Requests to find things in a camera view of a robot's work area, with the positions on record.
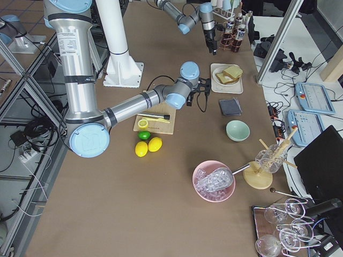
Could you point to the black gripper lemon side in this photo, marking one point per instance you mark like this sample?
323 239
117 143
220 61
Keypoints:
190 96

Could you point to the black gripper bottle side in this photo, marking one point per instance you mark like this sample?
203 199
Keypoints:
209 35

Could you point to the bread slice with egg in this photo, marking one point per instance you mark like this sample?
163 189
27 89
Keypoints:
222 80

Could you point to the robot arm near bottles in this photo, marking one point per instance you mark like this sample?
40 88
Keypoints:
202 14

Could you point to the robot arm near lemons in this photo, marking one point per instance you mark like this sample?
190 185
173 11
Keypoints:
88 126

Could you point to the cream serving tray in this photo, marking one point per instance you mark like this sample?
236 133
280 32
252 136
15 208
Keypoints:
236 88

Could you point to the wine glass rack tray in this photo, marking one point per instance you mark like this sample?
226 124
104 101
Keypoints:
283 228

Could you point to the drink bottle bottom left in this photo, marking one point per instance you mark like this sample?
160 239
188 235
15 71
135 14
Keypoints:
229 26

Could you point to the drink bottle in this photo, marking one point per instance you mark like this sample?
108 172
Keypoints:
229 26
240 35
238 20

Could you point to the steel muddler black tip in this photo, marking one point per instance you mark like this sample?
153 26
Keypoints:
151 115

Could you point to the drink bottle bottom right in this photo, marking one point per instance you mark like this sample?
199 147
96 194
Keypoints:
240 35

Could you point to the yellow plastic knife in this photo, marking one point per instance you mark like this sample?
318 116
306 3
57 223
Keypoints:
156 120

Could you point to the white cup rack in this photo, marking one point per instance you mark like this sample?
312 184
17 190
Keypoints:
225 8

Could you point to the drink bottle top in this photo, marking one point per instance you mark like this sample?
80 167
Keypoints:
238 20

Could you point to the wooden cutting board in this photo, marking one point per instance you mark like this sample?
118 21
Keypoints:
158 127

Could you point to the grey folded cloth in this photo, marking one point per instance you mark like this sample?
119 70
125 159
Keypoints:
230 107

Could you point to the half cut lemon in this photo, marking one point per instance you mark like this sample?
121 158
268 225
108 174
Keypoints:
142 123

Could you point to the yellow lemon upper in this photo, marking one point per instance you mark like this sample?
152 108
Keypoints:
154 144

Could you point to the yellow lemon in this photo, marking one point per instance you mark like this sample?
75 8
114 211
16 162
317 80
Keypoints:
141 149
154 144

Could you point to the mint green bowl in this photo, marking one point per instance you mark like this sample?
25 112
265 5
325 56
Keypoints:
237 130

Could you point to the green lime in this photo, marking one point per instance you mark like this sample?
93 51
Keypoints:
144 135

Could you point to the yellow lemon lower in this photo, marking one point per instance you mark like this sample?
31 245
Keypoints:
141 149

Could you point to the pink bowl with ice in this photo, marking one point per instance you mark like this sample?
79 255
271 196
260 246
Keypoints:
204 169

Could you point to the clear ice scoop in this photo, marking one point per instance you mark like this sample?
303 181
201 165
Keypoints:
219 179

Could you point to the wooden mug tree stand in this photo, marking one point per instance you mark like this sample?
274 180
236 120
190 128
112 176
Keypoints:
255 176

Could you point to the glass pitcher on stand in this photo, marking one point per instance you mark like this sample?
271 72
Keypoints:
271 159

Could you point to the black monitor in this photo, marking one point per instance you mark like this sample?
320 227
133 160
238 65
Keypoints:
320 166

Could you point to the copper wire bottle rack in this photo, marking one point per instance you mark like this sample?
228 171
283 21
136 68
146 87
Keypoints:
229 44

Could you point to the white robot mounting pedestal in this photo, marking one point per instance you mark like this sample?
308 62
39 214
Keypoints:
122 70

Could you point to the aluminium frame post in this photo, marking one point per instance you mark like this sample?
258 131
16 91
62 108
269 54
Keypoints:
279 37

